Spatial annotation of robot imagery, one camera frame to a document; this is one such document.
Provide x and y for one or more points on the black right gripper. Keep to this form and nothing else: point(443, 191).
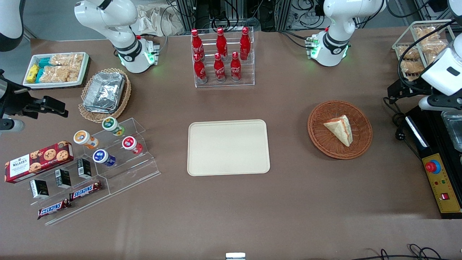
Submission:
point(13, 99)

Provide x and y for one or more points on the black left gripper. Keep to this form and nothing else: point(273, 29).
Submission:
point(403, 90)

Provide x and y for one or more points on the triangle sandwich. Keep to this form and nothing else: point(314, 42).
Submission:
point(341, 129)

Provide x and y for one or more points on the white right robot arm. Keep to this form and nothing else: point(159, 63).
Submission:
point(108, 21)

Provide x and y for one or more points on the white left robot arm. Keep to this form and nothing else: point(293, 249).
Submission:
point(337, 21)

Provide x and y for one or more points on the white rectangular snack tray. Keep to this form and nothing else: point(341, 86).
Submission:
point(83, 68)

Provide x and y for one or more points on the brown round wicker basket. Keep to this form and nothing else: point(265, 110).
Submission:
point(361, 122)

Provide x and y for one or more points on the light wicker oval basket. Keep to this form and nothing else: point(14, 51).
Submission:
point(124, 97)

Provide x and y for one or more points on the beige plastic tray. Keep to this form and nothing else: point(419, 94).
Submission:
point(228, 148)

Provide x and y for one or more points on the brown cracker snack bag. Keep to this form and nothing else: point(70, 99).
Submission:
point(433, 47)
point(411, 68)
point(408, 53)
point(426, 32)

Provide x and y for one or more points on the rice cracker snack bag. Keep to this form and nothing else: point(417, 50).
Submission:
point(66, 59)
point(57, 74)

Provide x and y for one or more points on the teal snack packet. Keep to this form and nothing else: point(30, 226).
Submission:
point(39, 75)
point(44, 62)

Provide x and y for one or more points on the orange lid yogurt cup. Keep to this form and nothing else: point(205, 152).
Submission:
point(82, 138)

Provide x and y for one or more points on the yellow snack packet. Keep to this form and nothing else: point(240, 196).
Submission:
point(32, 73)

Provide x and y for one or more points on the white cylindrical wrist attachment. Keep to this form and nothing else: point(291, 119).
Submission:
point(11, 125)
point(440, 103)

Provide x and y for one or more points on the stack of foil containers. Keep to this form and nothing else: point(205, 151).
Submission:
point(104, 92)

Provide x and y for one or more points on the green lid yogurt cup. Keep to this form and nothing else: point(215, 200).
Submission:
point(110, 124)

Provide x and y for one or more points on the red Walkers cookie box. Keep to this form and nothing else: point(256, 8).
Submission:
point(36, 162)

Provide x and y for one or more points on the blue lid yogurt cup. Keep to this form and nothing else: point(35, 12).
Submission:
point(101, 156)

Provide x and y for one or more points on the small black white carton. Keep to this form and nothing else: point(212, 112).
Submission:
point(84, 168)
point(39, 189)
point(63, 178)

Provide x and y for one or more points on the clear plastic container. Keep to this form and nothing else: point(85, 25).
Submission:
point(454, 130)

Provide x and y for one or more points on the red lid yogurt cup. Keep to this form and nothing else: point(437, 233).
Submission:
point(129, 143)

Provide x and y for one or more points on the Snickers chocolate bar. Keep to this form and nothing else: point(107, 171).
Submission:
point(86, 190)
point(54, 208)

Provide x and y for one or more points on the clear acrylic stepped display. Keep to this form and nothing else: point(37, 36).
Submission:
point(133, 173)

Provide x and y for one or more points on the black yellow control box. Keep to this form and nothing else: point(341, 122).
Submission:
point(442, 187)

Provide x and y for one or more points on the crumpled white plastic bag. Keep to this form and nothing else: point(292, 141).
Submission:
point(151, 20)

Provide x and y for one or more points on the red cola bottle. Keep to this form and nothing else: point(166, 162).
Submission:
point(197, 43)
point(200, 70)
point(245, 43)
point(221, 41)
point(219, 69)
point(235, 68)

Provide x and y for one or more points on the dark equipment rack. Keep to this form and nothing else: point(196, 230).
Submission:
point(252, 12)

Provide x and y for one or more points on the clear acrylic bottle stand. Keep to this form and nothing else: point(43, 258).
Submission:
point(223, 85)

